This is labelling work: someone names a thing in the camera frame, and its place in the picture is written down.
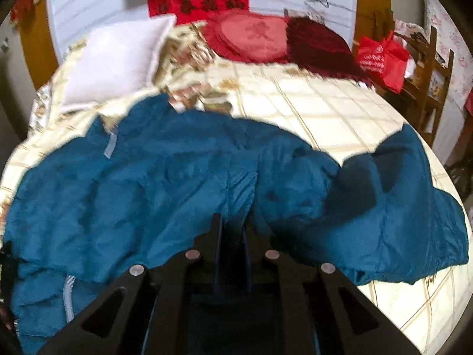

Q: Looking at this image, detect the blue down jacket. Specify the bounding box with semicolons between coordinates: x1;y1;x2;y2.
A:
5;95;468;354

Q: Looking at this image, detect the white square pillow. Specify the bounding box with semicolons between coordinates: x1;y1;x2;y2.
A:
59;14;177;113

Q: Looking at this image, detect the wooden chair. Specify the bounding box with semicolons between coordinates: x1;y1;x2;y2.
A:
394;26;455;146

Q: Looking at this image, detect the red shopping bag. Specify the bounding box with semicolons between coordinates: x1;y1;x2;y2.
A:
356;31;410;94

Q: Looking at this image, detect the dark red fuzzy pillow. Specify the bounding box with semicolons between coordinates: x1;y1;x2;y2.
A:
286;17;370;85

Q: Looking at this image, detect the red heart-shaped pillow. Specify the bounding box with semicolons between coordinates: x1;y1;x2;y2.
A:
201;10;288;64

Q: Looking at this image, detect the red Chinese banner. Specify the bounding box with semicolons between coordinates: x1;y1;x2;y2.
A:
147;0;249;25

